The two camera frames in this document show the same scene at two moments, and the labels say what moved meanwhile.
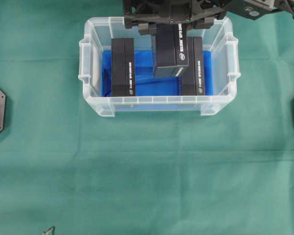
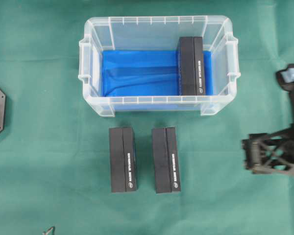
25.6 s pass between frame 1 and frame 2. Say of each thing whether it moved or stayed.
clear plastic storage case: stayed
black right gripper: moved
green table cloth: stayed
